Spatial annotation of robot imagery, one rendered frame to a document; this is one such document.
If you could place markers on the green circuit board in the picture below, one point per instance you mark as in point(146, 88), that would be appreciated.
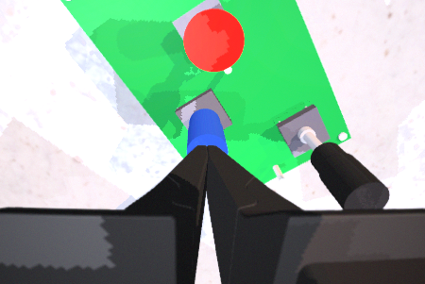
point(243, 75)

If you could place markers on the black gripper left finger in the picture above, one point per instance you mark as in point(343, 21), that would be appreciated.
point(154, 240)

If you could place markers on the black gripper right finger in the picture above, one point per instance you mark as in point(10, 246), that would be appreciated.
point(261, 237)

